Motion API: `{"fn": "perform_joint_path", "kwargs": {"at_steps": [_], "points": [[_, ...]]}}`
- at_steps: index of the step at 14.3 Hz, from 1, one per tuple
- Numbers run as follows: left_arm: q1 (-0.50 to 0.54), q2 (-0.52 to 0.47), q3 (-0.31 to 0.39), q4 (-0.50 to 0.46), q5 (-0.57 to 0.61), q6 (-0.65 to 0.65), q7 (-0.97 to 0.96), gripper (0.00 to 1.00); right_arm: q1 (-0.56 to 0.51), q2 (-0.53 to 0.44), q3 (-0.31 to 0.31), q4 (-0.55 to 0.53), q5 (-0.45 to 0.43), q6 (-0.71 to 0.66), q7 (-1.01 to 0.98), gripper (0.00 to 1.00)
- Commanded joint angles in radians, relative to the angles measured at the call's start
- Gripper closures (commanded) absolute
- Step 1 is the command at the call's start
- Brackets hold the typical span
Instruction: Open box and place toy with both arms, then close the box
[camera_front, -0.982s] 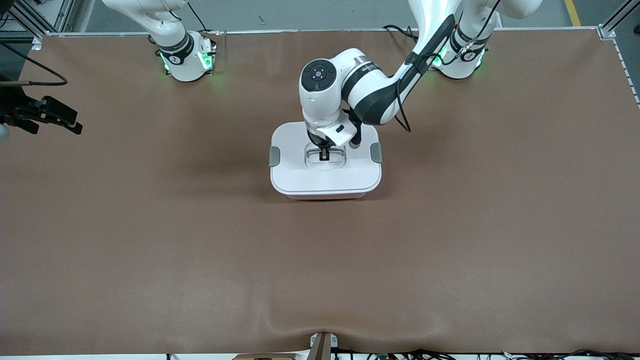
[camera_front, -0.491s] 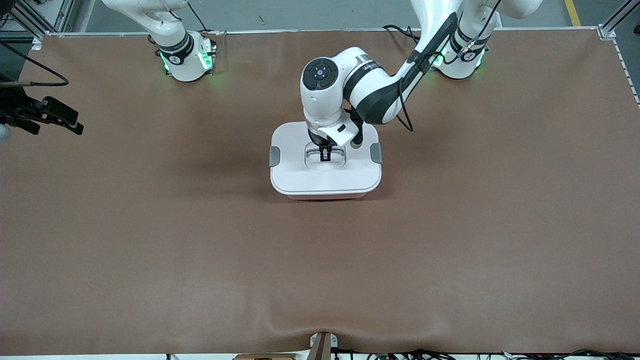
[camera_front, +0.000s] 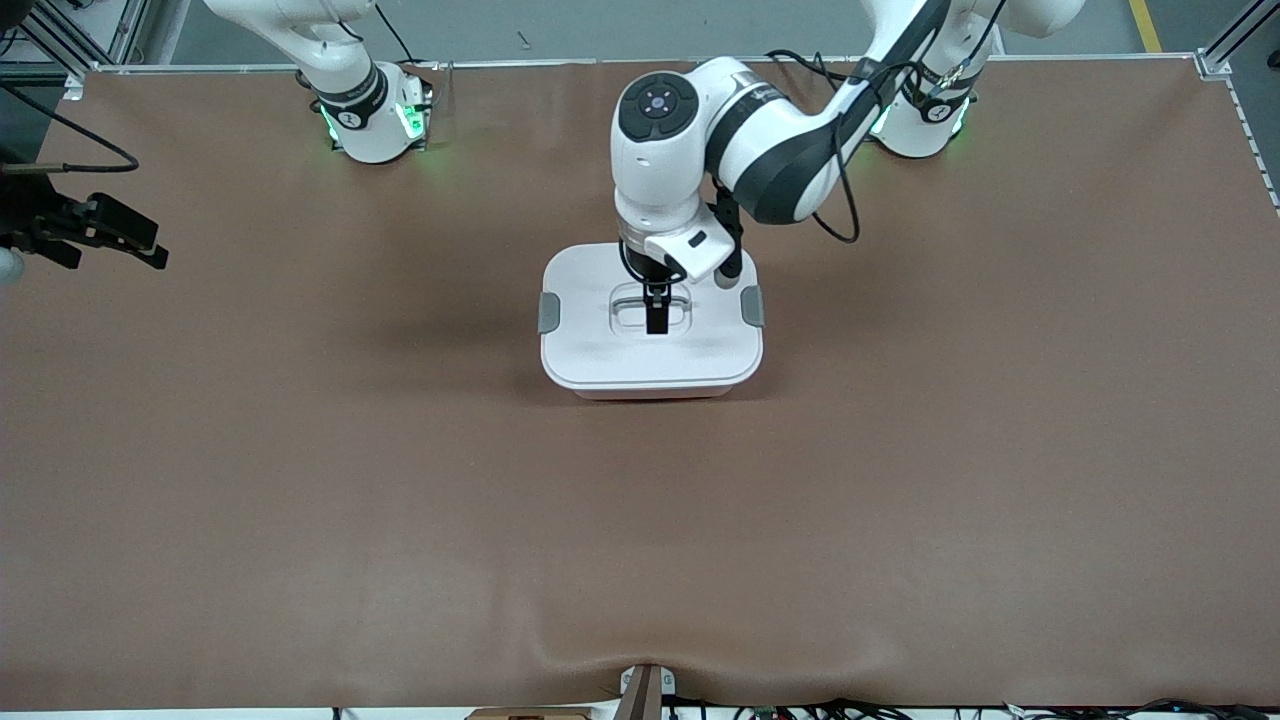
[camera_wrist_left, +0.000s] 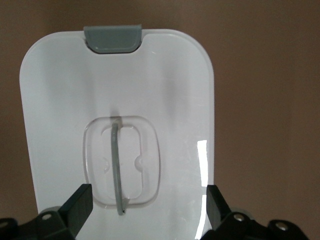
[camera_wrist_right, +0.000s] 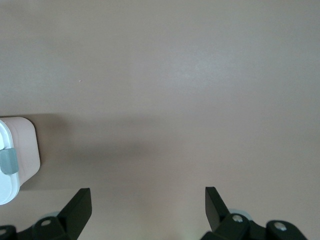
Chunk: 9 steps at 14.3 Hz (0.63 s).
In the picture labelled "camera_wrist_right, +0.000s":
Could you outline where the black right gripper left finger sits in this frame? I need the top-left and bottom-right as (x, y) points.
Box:
(0, 187), (93, 240)

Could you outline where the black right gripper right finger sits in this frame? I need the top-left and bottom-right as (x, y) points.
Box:
(199, 186), (307, 240)

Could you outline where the white box lid with handle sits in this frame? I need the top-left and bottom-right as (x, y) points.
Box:
(0, 118), (20, 206)

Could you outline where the gray lid latch clip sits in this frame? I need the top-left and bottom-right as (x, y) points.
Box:
(0, 147), (19, 175)

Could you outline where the pink plastic storage box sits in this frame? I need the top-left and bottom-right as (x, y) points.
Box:
(0, 116), (41, 191)

